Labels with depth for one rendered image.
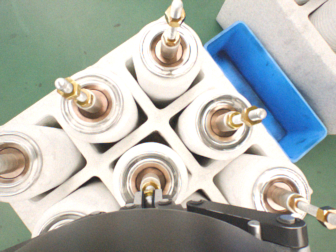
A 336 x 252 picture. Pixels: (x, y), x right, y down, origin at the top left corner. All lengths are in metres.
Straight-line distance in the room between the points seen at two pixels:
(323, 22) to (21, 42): 0.65
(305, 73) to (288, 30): 0.09
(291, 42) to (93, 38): 0.45
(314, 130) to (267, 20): 0.25
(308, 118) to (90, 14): 0.57
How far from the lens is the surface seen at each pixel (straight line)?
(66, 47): 0.59
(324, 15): 0.48
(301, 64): 0.50
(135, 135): 0.32
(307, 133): 0.55
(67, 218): 0.28
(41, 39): 0.63
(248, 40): 0.50
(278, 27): 0.49
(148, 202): 0.16
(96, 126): 0.26
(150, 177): 0.23
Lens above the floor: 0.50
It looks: 84 degrees down
